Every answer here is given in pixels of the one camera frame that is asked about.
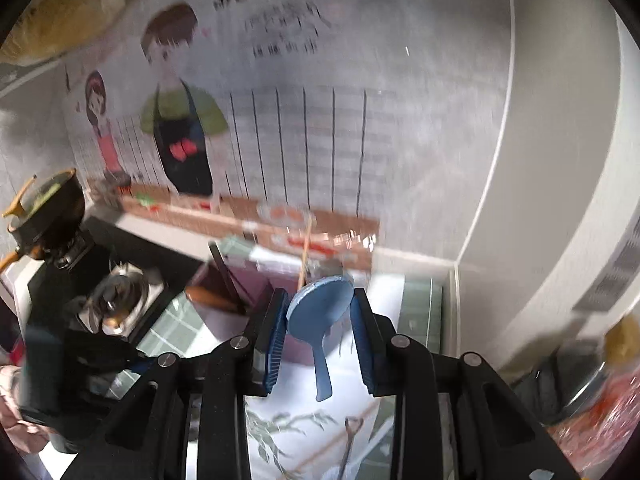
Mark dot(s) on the white vent grille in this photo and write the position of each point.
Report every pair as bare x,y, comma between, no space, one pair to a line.
615,270

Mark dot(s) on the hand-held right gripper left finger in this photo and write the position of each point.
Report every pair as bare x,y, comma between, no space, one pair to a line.
275,340

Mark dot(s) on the green checked deer tablecloth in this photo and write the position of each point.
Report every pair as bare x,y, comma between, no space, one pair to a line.
295,412

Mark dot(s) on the purple utensil container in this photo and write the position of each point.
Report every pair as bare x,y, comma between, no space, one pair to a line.
220,332

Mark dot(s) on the yellow-lidded chili jar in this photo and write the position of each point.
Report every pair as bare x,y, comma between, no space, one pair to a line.
612,405

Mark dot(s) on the person's left hand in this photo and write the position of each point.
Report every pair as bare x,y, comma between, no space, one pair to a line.
17,410

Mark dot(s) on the black pot with lid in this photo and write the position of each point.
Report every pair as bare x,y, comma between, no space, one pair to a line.
47,210

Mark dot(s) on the wooden spoon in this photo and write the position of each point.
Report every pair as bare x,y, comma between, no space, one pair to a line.
210,298

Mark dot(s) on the black spoon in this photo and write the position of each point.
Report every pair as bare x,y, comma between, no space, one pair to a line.
225,275

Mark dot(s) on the blue rice spoon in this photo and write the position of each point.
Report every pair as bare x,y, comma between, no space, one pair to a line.
317,310

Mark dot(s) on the range hood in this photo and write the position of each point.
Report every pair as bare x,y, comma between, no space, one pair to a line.
30,75

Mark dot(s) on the black gas stove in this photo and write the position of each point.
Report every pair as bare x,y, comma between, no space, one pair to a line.
142,250

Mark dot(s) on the cartoon couple wall poster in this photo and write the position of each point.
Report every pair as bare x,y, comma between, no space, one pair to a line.
280,135

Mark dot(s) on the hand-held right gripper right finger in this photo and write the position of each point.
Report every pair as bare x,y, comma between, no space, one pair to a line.
362,340

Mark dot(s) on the stained hood cover sheet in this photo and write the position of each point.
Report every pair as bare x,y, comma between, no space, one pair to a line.
75,5

